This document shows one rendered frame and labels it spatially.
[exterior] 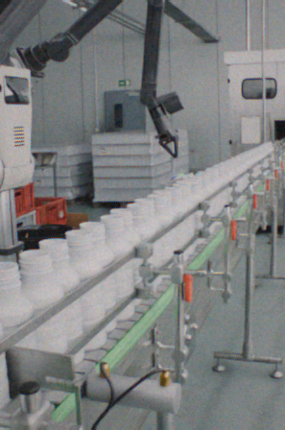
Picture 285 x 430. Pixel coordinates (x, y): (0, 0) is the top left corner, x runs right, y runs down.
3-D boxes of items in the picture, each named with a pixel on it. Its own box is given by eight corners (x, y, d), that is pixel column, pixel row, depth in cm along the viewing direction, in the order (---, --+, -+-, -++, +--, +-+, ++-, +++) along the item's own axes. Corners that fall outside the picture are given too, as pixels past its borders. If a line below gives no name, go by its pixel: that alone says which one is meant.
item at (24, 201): (1, 225, 346) (-2, 192, 342) (-50, 224, 354) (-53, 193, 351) (36, 209, 404) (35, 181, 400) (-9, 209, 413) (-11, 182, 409)
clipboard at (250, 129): (260, 143, 570) (260, 114, 565) (240, 143, 578) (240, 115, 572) (261, 143, 573) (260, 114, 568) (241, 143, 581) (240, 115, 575)
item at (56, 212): (37, 234, 417) (36, 208, 413) (-5, 233, 428) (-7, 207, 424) (68, 221, 474) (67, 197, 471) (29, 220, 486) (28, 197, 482)
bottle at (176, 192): (189, 257, 119) (188, 185, 116) (186, 264, 113) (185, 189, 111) (163, 257, 120) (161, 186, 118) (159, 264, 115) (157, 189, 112)
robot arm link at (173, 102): (142, 87, 185) (141, 97, 178) (171, 75, 182) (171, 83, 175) (155, 114, 192) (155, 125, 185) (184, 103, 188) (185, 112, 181)
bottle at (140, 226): (119, 298, 93) (115, 207, 90) (128, 288, 98) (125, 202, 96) (153, 299, 91) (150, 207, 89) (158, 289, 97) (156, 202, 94)
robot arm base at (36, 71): (13, 48, 172) (30, 77, 172) (31, 34, 169) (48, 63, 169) (27, 51, 180) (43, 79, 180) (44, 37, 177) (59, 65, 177)
